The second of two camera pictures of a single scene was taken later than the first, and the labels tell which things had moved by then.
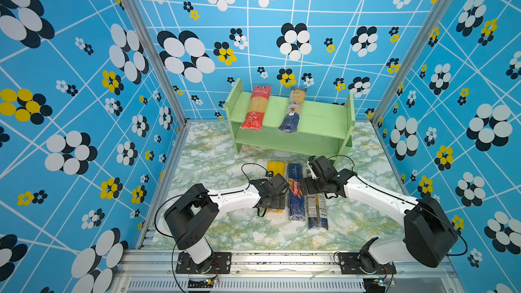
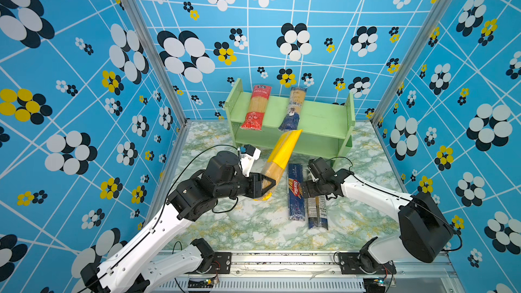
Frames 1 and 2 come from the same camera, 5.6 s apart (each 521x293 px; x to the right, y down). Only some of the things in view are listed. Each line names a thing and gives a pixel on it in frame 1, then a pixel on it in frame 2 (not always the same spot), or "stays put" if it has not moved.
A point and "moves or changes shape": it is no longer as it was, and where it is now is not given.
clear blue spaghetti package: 317,211 stays put
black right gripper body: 313,185 stays put
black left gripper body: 279,201 → 241,184
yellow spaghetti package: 277,167 moves or changes shape
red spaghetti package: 260,98 stays put
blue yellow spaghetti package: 290,123 stays put
